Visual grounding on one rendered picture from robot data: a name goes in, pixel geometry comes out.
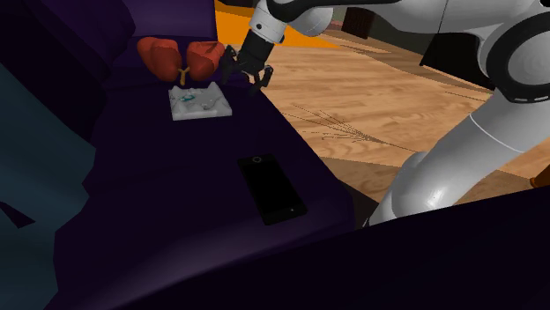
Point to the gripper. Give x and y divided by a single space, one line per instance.
253 53

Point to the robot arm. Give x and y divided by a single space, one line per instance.
455 163

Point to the flat white box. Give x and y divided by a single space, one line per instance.
198 107

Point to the red cherry pair yellow stem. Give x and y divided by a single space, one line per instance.
160 58

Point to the black phone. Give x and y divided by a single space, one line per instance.
273 191

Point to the dark purple sofa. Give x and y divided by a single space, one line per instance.
172 180

